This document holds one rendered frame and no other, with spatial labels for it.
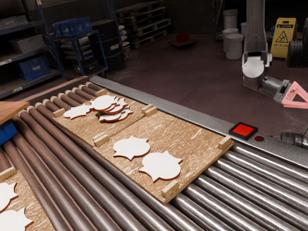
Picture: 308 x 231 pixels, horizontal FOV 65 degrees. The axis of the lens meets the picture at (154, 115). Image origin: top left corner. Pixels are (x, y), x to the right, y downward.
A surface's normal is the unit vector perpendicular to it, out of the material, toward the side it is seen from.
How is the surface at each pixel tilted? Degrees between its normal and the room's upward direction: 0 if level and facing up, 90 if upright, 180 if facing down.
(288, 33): 74
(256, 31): 97
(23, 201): 0
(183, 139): 0
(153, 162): 0
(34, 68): 90
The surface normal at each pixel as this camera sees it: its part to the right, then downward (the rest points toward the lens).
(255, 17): -0.35, 0.62
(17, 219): -0.16, -0.85
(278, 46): -0.73, 0.26
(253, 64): -0.40, -0.22
